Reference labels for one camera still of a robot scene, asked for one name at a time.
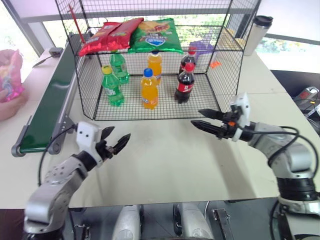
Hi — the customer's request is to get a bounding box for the green chips bag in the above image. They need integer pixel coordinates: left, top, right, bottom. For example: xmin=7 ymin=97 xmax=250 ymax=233
xmin=127 ymin=17 xmax=185 ymax=55

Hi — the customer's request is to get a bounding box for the silver robot leg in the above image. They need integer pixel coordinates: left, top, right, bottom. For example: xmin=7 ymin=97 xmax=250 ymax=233
xmin=173 ymin=201 xmax=215 ymax=240
xmin=110 ymin=204 xmax=142 ymax=240

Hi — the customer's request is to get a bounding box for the black device red display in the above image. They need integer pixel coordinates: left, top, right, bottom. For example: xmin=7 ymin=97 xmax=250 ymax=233
xmin=292 ymin=85 xmax=320 ymax=119

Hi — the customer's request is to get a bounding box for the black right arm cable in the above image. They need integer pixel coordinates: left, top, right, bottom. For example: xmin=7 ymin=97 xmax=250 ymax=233
xmin=238 ymin=124 xmax=320 ymax=177

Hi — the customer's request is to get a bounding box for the red plastic rod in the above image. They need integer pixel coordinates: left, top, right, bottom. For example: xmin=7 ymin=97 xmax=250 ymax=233
xmin=67 ymin=3 xmax=86 ymax=44

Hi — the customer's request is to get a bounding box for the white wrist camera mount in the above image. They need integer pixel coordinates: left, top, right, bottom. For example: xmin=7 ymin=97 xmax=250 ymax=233
xmin=75 ymin=121 xmax=104 ymax=168
xmin=229 ymin=91 xmax=251 ymax=142

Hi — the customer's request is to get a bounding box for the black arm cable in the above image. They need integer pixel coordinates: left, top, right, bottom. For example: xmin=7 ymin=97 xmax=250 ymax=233
xmin=37 ymin=123 xmax=77 ymax=187
xmin=238 ymin=124 xmax=320 ymax=177

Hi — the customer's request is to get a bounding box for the red chips bag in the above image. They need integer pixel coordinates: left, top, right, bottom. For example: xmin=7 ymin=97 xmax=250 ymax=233
xmin=106 ymin=17 xmax=145 ymax=50
xmin=78 ymin=21 xmax=131 ymax=58

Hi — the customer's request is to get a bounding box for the green conveyor belt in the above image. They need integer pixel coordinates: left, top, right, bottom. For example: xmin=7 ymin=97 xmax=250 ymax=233
xmin=11 ymin=41 xmax=79 ymax=158

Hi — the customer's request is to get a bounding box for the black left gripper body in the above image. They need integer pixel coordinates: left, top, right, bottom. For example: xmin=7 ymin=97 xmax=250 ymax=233
xmin=95 ymin=140 xmax=117 ymax=161

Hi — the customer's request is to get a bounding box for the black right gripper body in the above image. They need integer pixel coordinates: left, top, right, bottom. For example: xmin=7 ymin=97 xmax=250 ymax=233
xmin=215 ymin=110 xmax=241 ymax=141

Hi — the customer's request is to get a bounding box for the black metal bracket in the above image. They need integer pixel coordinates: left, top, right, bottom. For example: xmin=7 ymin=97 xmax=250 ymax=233
xmin=211 ymin=208 xmax=235 ymax=240

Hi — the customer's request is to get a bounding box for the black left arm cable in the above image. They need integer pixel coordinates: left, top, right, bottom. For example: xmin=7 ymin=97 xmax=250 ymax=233
xmin=37 ymin=123 xmax=77 ymax=187

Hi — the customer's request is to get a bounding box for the green soda bottle yellow cap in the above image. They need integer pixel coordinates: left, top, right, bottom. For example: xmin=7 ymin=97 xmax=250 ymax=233
xmin=100 ymin=64 xmax=126 ymax=107

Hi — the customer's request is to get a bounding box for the orange soda bottle blue cap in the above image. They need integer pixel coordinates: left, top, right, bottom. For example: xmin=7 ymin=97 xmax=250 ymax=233
xmin=140 ymin=67 xmax=160 ymax=111
xmin=146 ymin=50 xmax=163 ymax=86

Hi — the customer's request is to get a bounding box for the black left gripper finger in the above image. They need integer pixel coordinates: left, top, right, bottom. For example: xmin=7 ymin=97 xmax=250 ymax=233
xmin=100 ymin=126 xmax=116 ymax=144
xmin=112 ymin=133 xmax=132 ymax=154

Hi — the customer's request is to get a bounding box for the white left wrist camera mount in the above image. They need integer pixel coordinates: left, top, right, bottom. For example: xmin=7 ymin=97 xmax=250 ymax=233
xmin=75 ymin=121 xmax=104 ymax=168

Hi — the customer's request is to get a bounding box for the person's bare hand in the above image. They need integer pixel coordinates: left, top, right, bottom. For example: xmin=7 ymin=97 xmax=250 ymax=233
xmin=0 ymin=87 xmax=29 ymax=123

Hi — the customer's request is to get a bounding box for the purple snack bag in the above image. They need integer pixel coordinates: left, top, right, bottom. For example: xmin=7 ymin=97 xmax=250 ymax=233
xmin=188 ymin=31 xmax=216 ymax=64

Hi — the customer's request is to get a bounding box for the black wire mesh cage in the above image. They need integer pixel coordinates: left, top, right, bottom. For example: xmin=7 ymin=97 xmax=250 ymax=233
xmin=54 ymin=0 xmax=262 ymax=122

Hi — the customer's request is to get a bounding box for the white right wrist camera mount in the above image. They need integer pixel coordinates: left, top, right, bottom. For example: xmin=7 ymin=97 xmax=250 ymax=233
xmin=229 ymin=91 xmax=251 ymax=142

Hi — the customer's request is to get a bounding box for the cola bottle red cap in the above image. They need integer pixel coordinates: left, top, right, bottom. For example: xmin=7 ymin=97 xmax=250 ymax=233
xmin=174 ymin=62 xmax=196 ymax=104
xmin=178 ymin=46 xmax=198 ymax=76

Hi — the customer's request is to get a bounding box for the white tumbler black lid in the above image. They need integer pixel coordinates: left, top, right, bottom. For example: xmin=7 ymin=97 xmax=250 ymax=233
xmin=243 ymin=15 xmax=274 ymax=57

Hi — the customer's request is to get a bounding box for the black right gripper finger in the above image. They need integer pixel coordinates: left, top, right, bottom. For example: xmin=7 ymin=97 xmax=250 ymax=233
xmin=197 ymin=108 xmax=227 ymax=121
xmin=190 ymin=119 xmax=223 ymax=136

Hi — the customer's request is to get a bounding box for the pink snack bag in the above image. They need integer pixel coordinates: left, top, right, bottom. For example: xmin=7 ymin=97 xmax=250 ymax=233
xmin=0 ymin=48 xmax=26 ymax=104

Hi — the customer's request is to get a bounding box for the small grey rectangular box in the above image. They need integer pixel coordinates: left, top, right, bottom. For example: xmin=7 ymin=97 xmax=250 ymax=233
xmin=48 ymin=46 xmax=64 ymax=57

